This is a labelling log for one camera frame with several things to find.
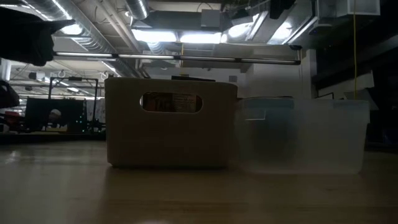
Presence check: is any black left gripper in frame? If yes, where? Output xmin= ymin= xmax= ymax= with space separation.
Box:
xmin=0 ymin=7 xmax=76 ymax=67

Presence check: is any brown cardboard spice box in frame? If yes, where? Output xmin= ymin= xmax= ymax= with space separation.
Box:
xmin=142 ymin=91 xmax=203 ymax=113

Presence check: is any horizontal metal bar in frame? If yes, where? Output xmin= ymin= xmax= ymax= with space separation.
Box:
xmin=52 ymin=51 xmax=302 ymax=66

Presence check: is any dark background monitor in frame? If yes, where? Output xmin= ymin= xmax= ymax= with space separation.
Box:
xmin=24 ymin=96 xmax=87 ymax=133

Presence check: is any bright ceiling light panel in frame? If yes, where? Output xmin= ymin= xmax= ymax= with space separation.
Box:
xmin=132 ymin=29 xmax=223 ymax=44

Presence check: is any grey ceiling box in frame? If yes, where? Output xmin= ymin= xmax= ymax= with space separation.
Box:
xmin=200 ymin=8 xmax=222 ymax=28

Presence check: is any clear plastic bin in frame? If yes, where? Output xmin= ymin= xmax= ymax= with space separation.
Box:
xmin=236 ymin=96 xmax=371 ymax=175

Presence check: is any small silver ventilation duct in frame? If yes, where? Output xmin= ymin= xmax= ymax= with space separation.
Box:
xmin=124 ymin=0 xmax=150 ymax=20

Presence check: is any light grey bin with handle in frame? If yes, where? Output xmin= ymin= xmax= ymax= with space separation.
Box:
xmin=104 ymin=77 xmax=239 ymax=170

